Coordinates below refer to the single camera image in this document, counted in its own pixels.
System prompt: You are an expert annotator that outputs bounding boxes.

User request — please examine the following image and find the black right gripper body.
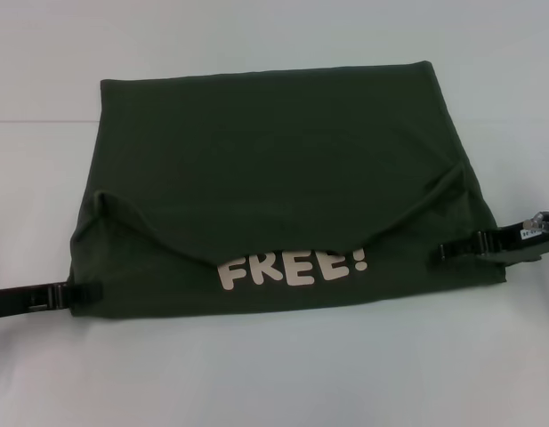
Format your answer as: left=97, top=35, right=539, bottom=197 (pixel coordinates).
left=497, top=207, right=549, bottom=258

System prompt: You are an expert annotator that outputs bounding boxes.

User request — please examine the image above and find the right wrist silver connector stud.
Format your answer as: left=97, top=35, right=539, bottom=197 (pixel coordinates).
left=521, top=212, right=549, bottom=238

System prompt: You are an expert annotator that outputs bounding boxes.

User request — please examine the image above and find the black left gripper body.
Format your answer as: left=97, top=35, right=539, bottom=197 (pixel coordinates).
left=0, top=283, right=49, bottom=320

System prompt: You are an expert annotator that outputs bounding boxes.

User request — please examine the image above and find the dark green t-shirt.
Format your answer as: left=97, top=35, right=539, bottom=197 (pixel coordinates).
left=67, top=59, right=545, bottom=321

